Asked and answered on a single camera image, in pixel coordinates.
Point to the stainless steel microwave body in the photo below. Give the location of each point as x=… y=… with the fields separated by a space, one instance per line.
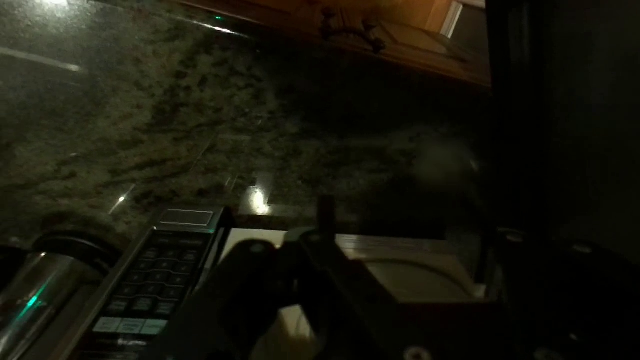
x=153 y=280

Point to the stainless steel canister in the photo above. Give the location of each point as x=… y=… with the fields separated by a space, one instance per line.
x=47 y=286

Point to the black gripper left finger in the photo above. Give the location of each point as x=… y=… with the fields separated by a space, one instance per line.
x=237 y=301

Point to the wooden base cabinet with knob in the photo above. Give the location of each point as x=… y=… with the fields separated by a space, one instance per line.
x=400 y=43

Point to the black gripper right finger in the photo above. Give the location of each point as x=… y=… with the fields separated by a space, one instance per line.
x=346 y=306

